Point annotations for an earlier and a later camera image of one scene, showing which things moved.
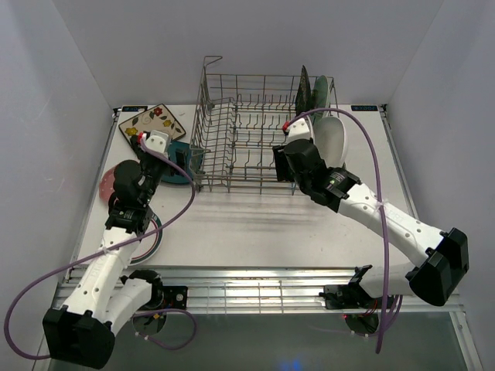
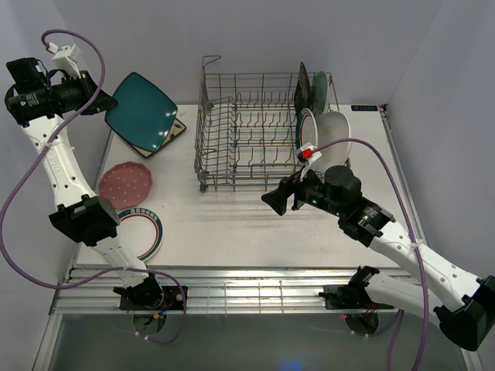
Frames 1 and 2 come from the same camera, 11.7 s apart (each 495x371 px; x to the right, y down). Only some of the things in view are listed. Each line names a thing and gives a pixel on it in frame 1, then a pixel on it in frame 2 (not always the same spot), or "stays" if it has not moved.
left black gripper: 180,158 → 85,83
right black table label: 364,108 stays
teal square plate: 170,174 → 143,114
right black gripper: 280,164 → 277,199
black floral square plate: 303,100 stays
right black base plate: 349,297 stays
